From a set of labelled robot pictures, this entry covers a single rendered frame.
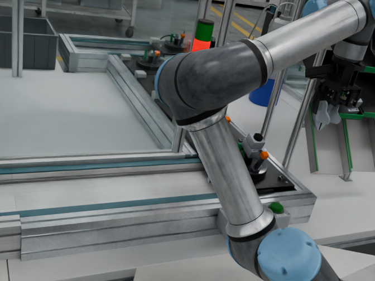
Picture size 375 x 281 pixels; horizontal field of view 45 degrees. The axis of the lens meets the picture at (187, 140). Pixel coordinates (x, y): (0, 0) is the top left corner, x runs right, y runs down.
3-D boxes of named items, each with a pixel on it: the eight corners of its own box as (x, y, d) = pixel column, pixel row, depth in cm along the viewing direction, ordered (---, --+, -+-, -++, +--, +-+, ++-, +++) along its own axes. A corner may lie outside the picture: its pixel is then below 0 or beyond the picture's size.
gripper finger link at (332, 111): (328, 137, 122) (340, 106, 118) (315, 127, 126) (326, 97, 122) (337, 137, 123) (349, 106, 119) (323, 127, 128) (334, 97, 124)
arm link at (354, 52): (331, 35, 114) (355, 38, 118) (326, 53, 116) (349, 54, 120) (351, 44, 108) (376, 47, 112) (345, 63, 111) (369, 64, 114)
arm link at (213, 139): (269, 296, 98) (166, 64, 84) (234, 272, 111) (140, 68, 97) (309, 266, 102) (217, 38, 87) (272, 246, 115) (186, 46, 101)
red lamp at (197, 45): (210, 58, 136) (213, 42, 134) (195, 57, 134) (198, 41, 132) (203, 53, 140) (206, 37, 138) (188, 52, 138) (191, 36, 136)
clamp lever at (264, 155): (259, 170, 145) (269, 155, 140) (254, 171, 144) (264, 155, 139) (255, 161, 147) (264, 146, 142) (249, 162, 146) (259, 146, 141)
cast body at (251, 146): (259, 158, 147) (268, 143, 142) (248, 158, 145) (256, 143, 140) (249, 139, 152) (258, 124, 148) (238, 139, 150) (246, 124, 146)
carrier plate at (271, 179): (293, 190, 147) (295, 184, 146) (229, 196, 137) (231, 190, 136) (255, 153, 166) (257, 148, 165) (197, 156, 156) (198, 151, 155)
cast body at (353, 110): (355, 116, 148) (366, 102, 143) (344, 117, 146) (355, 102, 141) (343, 97, 152) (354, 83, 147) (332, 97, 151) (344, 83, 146)
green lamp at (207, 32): (214, 42, 134) (217, 25, 132) (198, 40, 132) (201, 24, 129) (206, 37, 138) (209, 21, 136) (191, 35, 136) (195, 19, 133)
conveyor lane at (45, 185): (285, 212, 151) (293, 187, 147) (18, 245, 115) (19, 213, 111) (244, 168, 174) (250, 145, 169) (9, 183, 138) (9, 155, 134)
